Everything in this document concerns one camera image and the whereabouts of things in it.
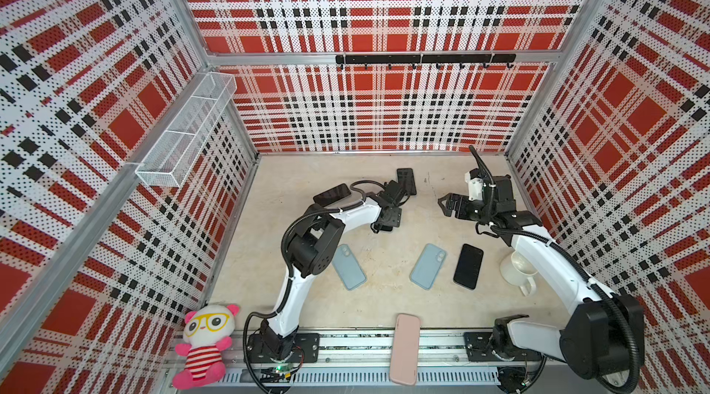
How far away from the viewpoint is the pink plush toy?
665 mm

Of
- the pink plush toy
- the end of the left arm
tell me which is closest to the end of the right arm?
the end of the left arm

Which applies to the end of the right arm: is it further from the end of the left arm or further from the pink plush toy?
the pink plush toy
